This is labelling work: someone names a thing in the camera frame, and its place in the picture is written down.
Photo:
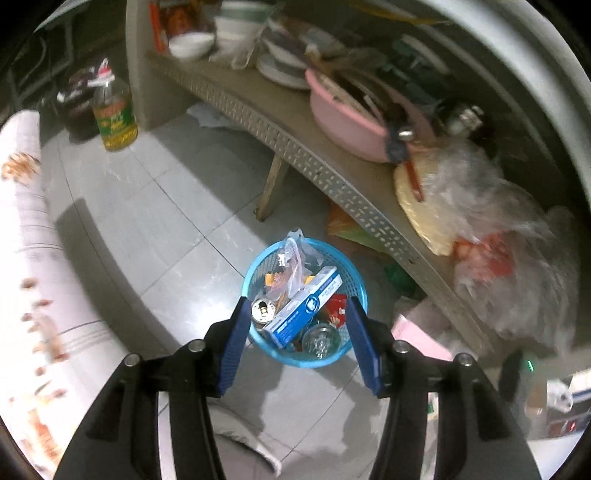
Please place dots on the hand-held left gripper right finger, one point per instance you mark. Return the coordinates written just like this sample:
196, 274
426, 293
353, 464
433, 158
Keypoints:
364, 341

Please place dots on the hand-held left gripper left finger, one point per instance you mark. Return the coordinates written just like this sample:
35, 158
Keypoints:
233, 341

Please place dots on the red packet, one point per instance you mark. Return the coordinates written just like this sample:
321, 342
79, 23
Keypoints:
337, 309

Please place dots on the red drink can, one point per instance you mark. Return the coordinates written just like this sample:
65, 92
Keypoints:
263, 310

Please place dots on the blue plastic basket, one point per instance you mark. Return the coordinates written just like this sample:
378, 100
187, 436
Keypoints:
300, 357

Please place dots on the blue white toothpaste box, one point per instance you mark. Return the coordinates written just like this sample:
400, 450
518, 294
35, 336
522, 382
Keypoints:
300, 311

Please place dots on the clear plastic bag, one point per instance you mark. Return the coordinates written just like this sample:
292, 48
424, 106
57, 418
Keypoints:
293, 263

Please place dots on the pink paper sheet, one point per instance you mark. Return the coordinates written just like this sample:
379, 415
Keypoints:
415, 334

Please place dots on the orange plastic packet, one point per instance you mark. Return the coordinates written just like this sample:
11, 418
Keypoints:
344, 226

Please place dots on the plastic bag with yellow food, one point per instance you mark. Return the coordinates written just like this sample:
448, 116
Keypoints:
485, 207

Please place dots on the perforated grey shelf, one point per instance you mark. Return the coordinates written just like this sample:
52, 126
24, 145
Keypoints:
295, 138

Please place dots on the pink plastic basin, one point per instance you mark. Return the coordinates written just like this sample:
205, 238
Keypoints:
341, 124

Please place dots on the table with floral tablecloth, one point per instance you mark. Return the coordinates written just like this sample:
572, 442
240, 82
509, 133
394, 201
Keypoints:
27, 240

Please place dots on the yellow cooking oil bottle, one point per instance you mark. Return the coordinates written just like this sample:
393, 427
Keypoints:
115, 120

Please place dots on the stack of white plates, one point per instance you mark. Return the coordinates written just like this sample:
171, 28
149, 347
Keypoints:
281, 71

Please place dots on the dark sauce bottle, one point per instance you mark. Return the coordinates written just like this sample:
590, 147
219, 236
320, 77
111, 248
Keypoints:
78, 110

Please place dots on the small white bowl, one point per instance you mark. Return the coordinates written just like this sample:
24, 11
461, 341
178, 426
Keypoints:
189, 45

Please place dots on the stack of white bowls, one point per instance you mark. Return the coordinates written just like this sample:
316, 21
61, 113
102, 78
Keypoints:
235, 27

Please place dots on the grey concrete counter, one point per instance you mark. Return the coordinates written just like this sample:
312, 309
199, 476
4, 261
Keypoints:
521, 60

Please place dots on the red orange packages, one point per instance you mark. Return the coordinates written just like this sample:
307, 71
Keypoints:
159, 27

